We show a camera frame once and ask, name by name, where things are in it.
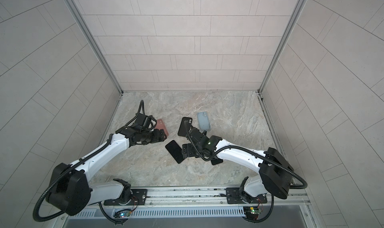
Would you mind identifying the left black corrugated cable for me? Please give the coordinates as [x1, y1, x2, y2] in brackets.
[32, 99, 154, 223]

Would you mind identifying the right black corrugated cable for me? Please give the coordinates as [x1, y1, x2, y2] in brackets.
[183, 121, 309, 190]

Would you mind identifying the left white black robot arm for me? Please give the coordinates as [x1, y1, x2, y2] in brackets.
[41, 114, 167, 216]

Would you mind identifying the pink phone case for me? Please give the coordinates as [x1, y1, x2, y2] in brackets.
[156, 119, 169, 137]

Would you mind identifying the left green circuit board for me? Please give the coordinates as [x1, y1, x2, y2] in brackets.
[114, 209, 132, 219]

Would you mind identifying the purple phone black screen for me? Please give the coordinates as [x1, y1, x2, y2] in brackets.
[165, 140, 185, 164]

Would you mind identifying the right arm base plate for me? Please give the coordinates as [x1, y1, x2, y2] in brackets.
[224, 188, 268, 205]

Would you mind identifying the right green circuit board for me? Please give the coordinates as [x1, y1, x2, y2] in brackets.
[243, 207, 263, 221]

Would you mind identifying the right black phone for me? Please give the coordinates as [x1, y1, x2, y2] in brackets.
[210, 157, 224, 166]

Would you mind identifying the aluminium mounting rail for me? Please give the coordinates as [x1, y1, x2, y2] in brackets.
[59, 184, 311, 211]

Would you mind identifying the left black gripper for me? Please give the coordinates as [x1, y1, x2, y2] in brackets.
[140, 128, 170, 144]

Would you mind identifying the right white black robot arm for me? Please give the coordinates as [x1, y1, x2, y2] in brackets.
[178, 124, 293, 204]

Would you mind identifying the light blue phone case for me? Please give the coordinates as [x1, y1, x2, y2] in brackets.
[197, 112, 211, 131]

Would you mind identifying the green circuit board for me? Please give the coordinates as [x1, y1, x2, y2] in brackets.
[114, 209, 132, 219]
[243, 207, 263, 221]

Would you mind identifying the black corrugated cable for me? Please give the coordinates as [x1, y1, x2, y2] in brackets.
[32, 99, 154, 223]
[183, 121, 309, 190]

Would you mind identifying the black phone case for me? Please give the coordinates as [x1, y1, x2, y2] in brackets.
[178, 117, 193, 137]

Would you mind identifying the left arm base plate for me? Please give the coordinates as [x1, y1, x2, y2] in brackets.
[103, 189, 148, 206]

